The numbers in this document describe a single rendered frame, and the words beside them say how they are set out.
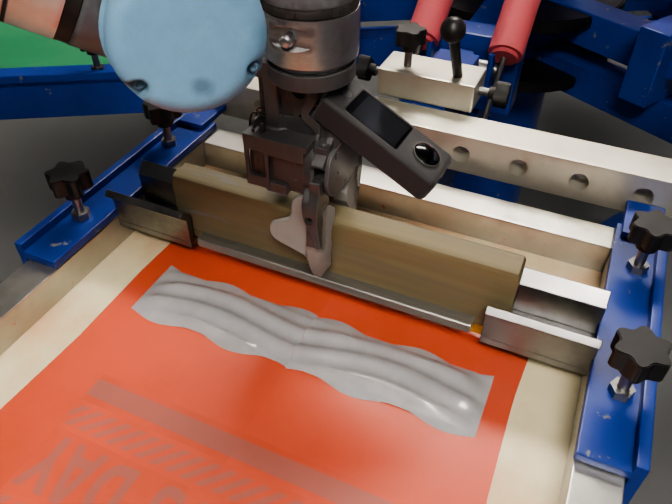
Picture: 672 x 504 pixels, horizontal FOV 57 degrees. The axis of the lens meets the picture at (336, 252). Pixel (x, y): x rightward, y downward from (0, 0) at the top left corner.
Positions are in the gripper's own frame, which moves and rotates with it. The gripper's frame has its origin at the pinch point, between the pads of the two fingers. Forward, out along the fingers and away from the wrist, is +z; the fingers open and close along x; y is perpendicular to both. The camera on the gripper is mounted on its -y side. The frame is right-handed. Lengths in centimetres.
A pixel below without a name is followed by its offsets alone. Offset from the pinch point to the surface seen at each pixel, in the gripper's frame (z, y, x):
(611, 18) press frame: -1, -19, -71
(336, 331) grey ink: 4.9, -2.6, 5.6
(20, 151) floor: 100, 193, -106
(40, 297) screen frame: 3.1, 25.5, 15.1
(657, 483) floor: 101, -59, -58
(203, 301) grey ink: 4.9, 11.5, 7.6
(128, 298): 5.3, 19.2, 10.1
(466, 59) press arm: -3.3, -1.6, -41.2
